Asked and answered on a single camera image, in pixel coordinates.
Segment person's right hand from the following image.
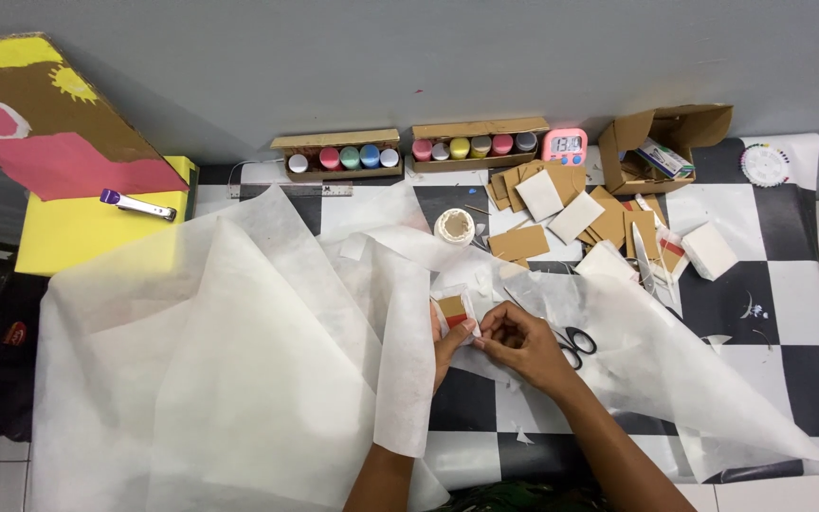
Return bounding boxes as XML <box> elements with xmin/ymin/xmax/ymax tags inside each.
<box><xmin>473</xmin><ymin>300</ymin><xmax>583</xmax><ymax>400</ymax></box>

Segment person's left hand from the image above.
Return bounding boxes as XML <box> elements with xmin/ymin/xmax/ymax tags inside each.
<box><xmin>431</xmin><ymin>304</ymin><xmax>480</xmax><ymax>394</ymax></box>

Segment fabric-wrapped cardboard square red strip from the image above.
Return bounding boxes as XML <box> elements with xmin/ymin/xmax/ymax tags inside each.
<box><xmin>431</xmin><ymin>283</ymin><xmax>482</xmax><ymax>344</ymax></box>

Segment white fabric-covered square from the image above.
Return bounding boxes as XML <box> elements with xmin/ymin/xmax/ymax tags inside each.
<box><xmin>680</xmin><ymin>221</ymin><xmax>739</xmax><ymax>282</ymax></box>
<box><xmin>573</xmin><ymin>239</ymin><xmax>639</xmax><ymax>283</ymax></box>
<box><xmin>515</xmin><ymin>168</ymin><xmax>565</xmax><ymax>223</ymax></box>
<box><xmin>546</xmin><ymin>190</ymin><xmax>607</xmax><ymax>246</ymax></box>

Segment white tape roll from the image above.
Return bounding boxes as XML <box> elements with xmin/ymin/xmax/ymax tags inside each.
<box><xmin>434</xmin><ymin>208</ymin><xmax>477</xmax><ymax>247</ymax></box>

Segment person's green patterned clothing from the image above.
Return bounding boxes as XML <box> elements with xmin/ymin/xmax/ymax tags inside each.
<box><xmin>438</xmin><ymin>479</ymin><xmax>606</xmax><ymax>512</ymax></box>

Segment cardboard piece with red strip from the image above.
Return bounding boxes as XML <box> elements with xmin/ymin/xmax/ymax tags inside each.
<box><xmin>654</xmin><ymin>229</ymin><xmax>689</xmax><ymax>277</ymax></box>

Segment pile of brown cardboard squares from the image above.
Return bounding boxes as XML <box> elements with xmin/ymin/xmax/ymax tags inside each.
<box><xmin>483</xmin><ymin>159</ymin><xmax>668</xmax><ymax>270</ymax></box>

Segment black and white checkered mat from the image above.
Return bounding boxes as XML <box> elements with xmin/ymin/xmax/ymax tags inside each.
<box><xmin>195</xmin><ymin>134</ymin><xmax>819</xmax><ymax>492</ymax></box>

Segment pink digital timer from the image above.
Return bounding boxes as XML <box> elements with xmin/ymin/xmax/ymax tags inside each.
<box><xmin>541</xmin><ymin>128</ymin><xmax>589</xmax><ymax>167</ymax></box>

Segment row of assorted paint bottles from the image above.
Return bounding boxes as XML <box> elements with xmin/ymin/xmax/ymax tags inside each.
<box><xmin>411</xmin><ymin>131</ymin><xmax>539</xmax><ymax>162</ymax></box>

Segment large white fabric sheet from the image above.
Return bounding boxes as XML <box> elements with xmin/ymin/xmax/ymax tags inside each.
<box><xmin>29</xmin><ymin>183</ymin><xmax>819</xmax><ymax>512</ymax></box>

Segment long cardboard paint box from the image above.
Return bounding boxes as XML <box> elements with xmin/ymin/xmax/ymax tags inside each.
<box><xmin>411</xmin><ymin>117</ymin><xmax>551</xmax><ymax>174</ymax></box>
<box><xmin>270</xmin><ymin>128</ymin><xmax>405</xmax><ymax>183</ymax></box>

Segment clear ruler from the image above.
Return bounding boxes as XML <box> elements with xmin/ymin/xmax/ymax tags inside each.
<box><xmin>228</xmin><ymin>183</ymin><xmax>354</xmax><ymax>201</ymax></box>

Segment white and green packet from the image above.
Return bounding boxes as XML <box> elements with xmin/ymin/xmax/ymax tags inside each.
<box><xmin>636</xmin><ymin>138</ymin><xmax>696</xmax><ymax>179</ymax></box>

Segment open cardboard box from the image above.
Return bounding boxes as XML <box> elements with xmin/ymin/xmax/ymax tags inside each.
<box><xmin>597</xmin><ymin>104</ymin><xmax>735</xmax><ymax>197</ymax></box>

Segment round pin wheel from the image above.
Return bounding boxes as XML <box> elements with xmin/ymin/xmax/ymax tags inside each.
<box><xmin>739</xmin><ymin>143</ymin><xmax>792</xmax><ymax>189</ymax></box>

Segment purple and silver stapler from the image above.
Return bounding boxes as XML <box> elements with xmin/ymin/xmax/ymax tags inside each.
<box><xmin>100</xmin><ymin>188</ymin><xmax>179</xmax><ymax>223</ymax></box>

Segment yellow box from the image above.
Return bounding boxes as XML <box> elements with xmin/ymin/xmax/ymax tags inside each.
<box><xmin>14</xmin><ymin>155</ymin><xmax>200</xmax><ymax>278</ymax></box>

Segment painted cardboard board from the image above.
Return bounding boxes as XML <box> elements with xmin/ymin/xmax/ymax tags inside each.
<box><xmin>0</xmin><ymin>32</ymin><xmax>191</xmax><ymax>203</ymax></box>

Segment black-handled scissors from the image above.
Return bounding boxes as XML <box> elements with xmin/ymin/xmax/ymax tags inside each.
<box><xmin>502</xmin><ymin>284</ymin><xmax>599</xmax><ymax>371</ymax></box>

